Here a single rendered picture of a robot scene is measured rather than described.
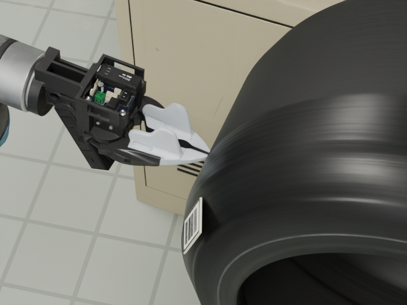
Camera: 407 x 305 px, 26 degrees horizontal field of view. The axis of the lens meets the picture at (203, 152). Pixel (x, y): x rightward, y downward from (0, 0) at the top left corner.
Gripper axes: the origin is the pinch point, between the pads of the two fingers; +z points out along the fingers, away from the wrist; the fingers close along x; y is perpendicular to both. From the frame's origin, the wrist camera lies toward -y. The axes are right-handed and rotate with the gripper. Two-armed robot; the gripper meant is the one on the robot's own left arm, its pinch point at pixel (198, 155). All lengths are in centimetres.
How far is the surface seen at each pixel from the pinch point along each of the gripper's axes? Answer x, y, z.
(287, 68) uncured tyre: 4.4, 14.7, 6.9
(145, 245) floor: 50, -129, -24
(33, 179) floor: 58, -132, -63
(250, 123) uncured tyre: -2.6, 12.9, 5.6
